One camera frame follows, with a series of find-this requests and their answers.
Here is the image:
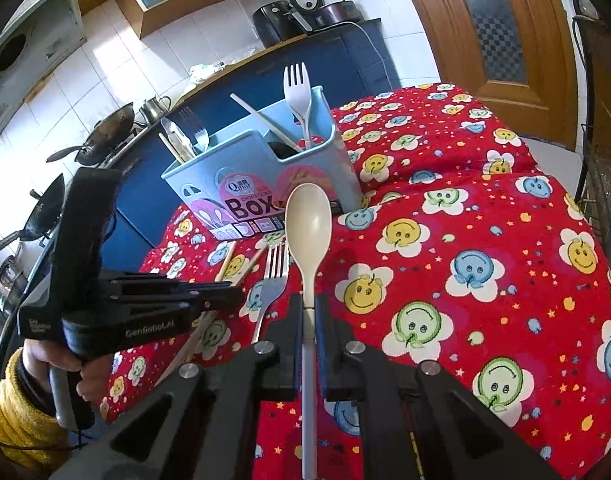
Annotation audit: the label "wooden chopstick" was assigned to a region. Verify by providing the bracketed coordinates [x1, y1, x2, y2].
[158, 132, 184, 165]
[155, 242, 269, 386]

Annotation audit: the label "steel fork white handle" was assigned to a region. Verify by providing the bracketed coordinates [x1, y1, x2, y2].
[251, 237, 290, 344]

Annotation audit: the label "steel butter knife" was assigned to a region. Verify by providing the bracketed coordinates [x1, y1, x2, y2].
[160, 117, 197, 162]

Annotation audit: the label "steel fork patterned handle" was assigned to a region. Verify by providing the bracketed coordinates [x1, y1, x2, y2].
[179, 106, 210, 155]

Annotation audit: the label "beige plastic spoon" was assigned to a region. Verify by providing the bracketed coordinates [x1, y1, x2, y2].
[285, 183, 331, 479]

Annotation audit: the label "white plastic fork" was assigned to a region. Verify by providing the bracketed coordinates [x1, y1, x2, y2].
[283, 63, 313, 150]

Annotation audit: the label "black spoon white handle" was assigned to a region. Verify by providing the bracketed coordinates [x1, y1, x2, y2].
[230, 93, 302, 153]

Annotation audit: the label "yellow sleeve forearm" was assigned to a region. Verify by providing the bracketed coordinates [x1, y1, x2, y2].
[0, 349, 69, 479]

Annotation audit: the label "blue lower kitchen cabinets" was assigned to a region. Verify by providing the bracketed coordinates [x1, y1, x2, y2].
[0, 17, 402, 411]

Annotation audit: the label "person left hand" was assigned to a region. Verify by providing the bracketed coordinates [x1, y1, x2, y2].
[21, 339, 114, 404]

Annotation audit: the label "left black wok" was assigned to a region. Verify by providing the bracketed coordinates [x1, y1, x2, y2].
[0, 174, 65, 251]

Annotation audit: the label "black wok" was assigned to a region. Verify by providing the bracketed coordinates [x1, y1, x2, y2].
[0, 174, 65, 251]
[46, 103, 135, 167]

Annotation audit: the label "red smiley flower tablecloth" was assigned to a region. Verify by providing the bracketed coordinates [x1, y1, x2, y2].
[106, 84, 611, 479]

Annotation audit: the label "right black wok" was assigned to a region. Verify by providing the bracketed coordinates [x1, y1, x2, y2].
[46, 103, 135, 167]

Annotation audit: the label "light blue utensil box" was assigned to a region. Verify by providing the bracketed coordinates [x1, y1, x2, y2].
[161, 86, 362, 240]

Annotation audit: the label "steel kettle pitcher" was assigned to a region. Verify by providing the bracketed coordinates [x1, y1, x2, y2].
[140, 96, 172, 125]

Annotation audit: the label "white cloth on counter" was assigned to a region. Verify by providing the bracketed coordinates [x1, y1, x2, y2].
[188, 61, 228, 84]

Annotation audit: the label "range hood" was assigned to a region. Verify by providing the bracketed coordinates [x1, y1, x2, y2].
[0, 0, 85, 135]

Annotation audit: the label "black air fryer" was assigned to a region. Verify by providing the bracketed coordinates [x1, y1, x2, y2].
[251, 0, 304, 48]

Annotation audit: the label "wooden door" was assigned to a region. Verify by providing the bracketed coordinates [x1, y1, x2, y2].
[412, 0, 578, 150]

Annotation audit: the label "black metal rack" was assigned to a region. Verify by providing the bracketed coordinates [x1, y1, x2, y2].
[572, 0, 611, 266]

